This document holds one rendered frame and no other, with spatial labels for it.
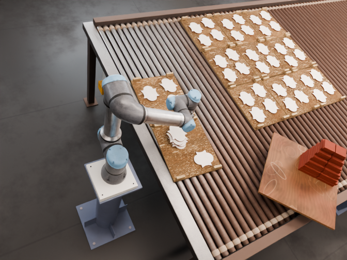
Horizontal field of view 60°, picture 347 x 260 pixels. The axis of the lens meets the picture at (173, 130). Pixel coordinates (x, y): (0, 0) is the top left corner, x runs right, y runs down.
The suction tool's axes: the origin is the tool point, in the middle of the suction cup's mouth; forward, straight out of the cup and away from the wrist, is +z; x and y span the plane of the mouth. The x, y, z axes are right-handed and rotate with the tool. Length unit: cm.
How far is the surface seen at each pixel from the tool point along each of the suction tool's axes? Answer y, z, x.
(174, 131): 0.8, 9.0, 1.5
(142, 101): 30.3, 12.4, 15.6
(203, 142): -8.9, 12.4, -17.4
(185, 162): -20.4, 12.4, 0.5
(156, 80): 48.3, 12.4, -0.3
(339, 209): -66, 101, -185
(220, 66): 57, 12, -59
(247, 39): 89, 12, -102
